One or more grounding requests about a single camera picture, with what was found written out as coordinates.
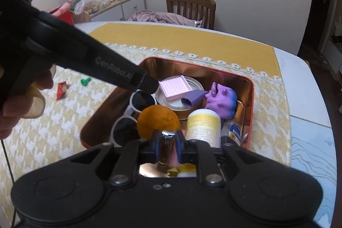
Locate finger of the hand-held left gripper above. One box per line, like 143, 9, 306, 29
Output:
139, 75, 160, 94

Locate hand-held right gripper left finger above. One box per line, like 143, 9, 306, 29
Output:
70, 131, 159, 187

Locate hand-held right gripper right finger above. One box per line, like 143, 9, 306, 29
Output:
175, 130, 268, 187

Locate dark glass bottle silver cap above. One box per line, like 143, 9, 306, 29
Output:
158, 130, 178, 174

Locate pink ribbed tray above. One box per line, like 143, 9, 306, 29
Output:
158, 74, 193, 101

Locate orange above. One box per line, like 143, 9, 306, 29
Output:
137, 105, 181, 141

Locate white yellow-label bottle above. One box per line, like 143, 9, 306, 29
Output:
185, 108, 222, 149

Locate purple blue toy figure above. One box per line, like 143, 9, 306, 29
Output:
204, 82, 238, 120

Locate red tin box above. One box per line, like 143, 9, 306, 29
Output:
80, 56, 254, 178

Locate person's left hand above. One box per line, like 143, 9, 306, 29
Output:
0, 68, 54, 139

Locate pink tube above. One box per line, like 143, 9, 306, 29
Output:
168, 150, 183, 177

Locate round metal tin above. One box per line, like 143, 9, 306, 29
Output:
155, 77, 206, 121

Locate red cardboard box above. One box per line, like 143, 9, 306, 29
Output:
49, 7, 75, 26

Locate red snack packet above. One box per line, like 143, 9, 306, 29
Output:
56, 81, 69, 102

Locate lilac small carton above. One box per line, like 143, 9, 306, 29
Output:
181, 89, 208, 109

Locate clear plastic food bag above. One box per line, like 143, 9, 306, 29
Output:
74, 0, 111, 15

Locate clear bottle blue label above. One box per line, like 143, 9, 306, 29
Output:
220, 120, 245, 149

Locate white wood-top side shelf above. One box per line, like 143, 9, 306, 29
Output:
72, 0, 147, 23

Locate mauve cloth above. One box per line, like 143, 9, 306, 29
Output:
128, 9, 203, 28

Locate low white bench shelf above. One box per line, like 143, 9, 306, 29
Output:
327, 34, 342, 76

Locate dark door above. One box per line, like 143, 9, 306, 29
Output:
298, 0, 335, 57

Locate white frame sunglasses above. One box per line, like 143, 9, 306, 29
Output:
109, 90, 158, 147

